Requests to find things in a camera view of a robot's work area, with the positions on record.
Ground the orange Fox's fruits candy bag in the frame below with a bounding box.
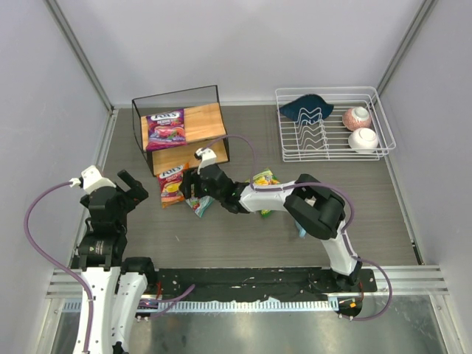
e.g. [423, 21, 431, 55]
[157, 163, 189, 209]

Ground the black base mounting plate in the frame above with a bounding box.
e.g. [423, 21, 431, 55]
[145, 267, 378, 302]

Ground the teal Fox's blossom candy bag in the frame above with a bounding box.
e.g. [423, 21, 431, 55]
[186, 196, 214, 218]

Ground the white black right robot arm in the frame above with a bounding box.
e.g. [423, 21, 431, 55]
[179, 164, 362, 288]

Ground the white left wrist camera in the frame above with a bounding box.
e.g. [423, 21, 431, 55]
[69, 165, 116, 195]

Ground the dark blue plate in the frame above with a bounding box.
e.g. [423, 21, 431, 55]
[279, 94, 334, 125]

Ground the light blue mug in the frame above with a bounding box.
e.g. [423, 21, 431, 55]
[295, 221, 306, 238]

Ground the pink patterned bowl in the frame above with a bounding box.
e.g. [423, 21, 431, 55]
[342, 106, 372, 131]

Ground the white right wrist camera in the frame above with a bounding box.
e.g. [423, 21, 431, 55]
[194, 147, 217, 173]

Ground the purple Fox's berries candy bag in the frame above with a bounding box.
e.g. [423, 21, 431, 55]
[145, 108, 187, 151]

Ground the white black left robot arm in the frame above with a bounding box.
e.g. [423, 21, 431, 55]
[73, 165, 156, 353]

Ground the black wire wooden shelf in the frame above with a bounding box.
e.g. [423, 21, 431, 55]
[131, 85, 229, 176]

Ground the white wire dish rack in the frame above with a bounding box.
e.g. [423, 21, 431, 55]
[275, 86, 396, 162]

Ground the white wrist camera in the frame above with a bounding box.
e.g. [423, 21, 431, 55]
[69, 165, 116, 195]
[194, 147, 217, 173]

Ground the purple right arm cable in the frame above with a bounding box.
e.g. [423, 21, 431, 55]
[206, 135, 392, 321]

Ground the green Fox's spring tea bag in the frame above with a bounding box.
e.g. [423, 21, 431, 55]
[250, 167, 281, 218]

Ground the white bowl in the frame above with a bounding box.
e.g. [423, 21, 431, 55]
[348, 128, 379, 154]

